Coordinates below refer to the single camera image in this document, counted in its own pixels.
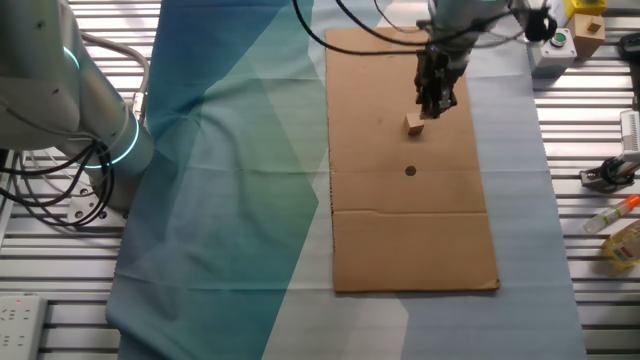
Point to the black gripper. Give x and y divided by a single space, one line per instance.
440 67

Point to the small wooden cube block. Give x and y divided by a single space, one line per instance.
414 124

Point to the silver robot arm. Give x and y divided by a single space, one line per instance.
50 100

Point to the wooden block with square hole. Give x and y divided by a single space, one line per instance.
589 35

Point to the black round dot sticker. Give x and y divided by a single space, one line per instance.
410 171

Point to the grey box with green button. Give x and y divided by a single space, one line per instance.
552 52

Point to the brown cardboard sheet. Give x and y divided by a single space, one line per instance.
400 225

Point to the yellow emergency stop box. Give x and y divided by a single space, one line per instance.
586 6

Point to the black device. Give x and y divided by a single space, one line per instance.
631 47

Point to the clear tube with orange cap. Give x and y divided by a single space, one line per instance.
612 214

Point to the blue green patchwork tablecloth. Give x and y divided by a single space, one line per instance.
225 200

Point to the clear bottle with yellow liquid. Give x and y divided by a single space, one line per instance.
624 247

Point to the white power strip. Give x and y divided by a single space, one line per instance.
20 327

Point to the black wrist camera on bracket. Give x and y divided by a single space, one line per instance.
539 25

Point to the metal camera clamp mount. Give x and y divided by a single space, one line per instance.
607 175

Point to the silver ribbed side camera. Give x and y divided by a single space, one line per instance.
631 131

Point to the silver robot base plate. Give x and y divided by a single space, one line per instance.
95 215

